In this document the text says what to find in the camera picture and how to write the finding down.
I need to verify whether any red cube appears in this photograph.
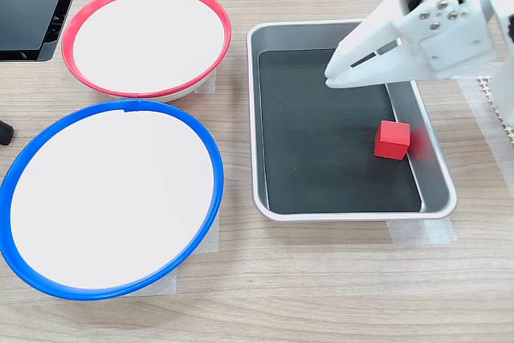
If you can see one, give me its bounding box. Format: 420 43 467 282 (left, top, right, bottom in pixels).
373 120 412 161

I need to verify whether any steel tray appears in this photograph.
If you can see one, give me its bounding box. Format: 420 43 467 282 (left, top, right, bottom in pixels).
246 19 459 223

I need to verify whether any pale perforated plate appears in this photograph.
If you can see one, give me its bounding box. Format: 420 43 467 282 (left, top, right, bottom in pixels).
475 73 514 145

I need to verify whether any black mat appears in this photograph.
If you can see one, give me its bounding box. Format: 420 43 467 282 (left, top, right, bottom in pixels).
258 48 422 214

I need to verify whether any translucent paper sheet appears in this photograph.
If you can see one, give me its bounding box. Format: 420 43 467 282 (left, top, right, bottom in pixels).
118 214 220 298
194 68 218 96

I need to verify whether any translucent tape strip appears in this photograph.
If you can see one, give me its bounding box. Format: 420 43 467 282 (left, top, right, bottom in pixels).
386 217 458 245

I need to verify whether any white plate with red rim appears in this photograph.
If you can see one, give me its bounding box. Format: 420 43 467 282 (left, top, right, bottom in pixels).
61 0 233 103

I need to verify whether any white plate with blue rim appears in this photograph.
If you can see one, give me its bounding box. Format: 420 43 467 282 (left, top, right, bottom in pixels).
0 98 225 301

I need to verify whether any black electronic device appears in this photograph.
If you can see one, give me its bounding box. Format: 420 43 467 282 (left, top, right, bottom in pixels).
0 0 88 63

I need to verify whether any small black object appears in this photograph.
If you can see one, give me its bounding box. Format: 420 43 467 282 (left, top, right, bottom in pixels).
0 119 15 147

